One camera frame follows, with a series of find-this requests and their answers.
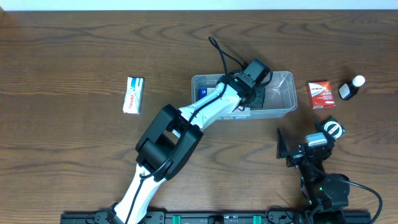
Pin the clear plastic container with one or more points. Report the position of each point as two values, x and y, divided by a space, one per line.
280 94

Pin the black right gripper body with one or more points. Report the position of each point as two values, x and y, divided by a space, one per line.
295 158

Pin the dark green round-label box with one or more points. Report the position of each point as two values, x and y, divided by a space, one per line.
334 128

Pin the blue KoolFever box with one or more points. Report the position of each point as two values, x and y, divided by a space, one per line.
238 113

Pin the white Panadol box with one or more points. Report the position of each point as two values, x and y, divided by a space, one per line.
133 97

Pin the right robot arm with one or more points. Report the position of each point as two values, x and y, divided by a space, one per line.
327 193

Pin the red medicine box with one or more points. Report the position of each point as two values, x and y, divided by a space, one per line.
320 95

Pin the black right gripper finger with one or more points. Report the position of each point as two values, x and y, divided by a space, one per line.
319 128
282 150

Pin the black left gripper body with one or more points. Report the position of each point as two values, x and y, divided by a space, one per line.
257 97

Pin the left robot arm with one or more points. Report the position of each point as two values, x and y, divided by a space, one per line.
171 138

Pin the dark bottle white cap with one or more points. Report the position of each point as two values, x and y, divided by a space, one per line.
351 88

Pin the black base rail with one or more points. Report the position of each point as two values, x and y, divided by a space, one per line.
273 216

